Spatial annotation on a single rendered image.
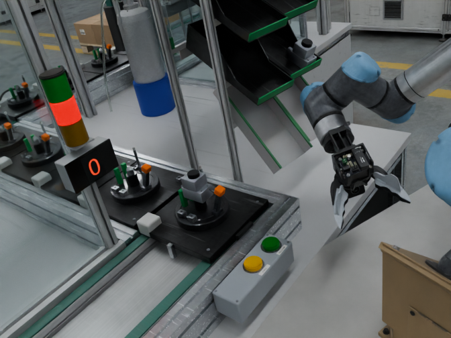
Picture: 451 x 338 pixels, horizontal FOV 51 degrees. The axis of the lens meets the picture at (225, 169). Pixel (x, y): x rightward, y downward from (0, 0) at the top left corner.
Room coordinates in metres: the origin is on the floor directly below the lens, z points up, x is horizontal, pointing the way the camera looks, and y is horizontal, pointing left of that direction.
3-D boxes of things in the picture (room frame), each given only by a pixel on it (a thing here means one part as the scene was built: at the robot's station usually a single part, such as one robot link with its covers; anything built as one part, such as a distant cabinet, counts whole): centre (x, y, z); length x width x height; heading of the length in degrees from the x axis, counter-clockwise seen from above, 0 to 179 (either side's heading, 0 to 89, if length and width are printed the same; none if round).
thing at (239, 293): (0.75, -0.02, 0.93); 0.21 x 0.07 x 0.06; 136
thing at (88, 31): (6.32, 0.89, 0.20); 1.20 x 0.80 x 0.41; 45
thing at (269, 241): (0.80, -0.07, 0.96); 0.04 x 0.04 x 0.02
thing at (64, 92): (0.91, 0.29, 1.38); 0.05 x 0.05 x 0.05
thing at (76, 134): (0.91, 0.29, 1.28); 0.05 x 0.05 x 0.05
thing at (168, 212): (0.96, 0.08, 0.96); 0.24 x 0.24 x 0.02; 46
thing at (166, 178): (1.14, 0.26, 1.01); 0.24 x 0.24 x 0.13; 46
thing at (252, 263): (0.75, -0.02, 0.96); 0.04 x 0.04 x 0.02
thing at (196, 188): (0.97, 0.09, 1.06); 0.08 x 0.04 x 0.07; 46
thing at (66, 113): (0.91, 0.29, 1.33); 0.05 x 0.05 x 0.05
